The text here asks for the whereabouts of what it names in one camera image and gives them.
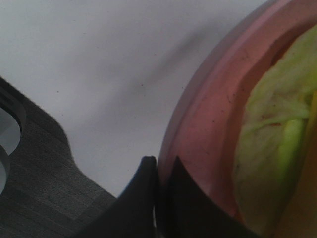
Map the robot base with silver rings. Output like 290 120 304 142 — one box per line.
0 78 26 192

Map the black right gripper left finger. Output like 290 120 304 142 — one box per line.
75 156 157 238

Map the pink round plate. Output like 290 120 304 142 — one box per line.
156 0 317 218

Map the sandwich with lettuce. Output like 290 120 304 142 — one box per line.
232 27 317 238

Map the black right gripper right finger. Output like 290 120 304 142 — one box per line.
156 157 257 238

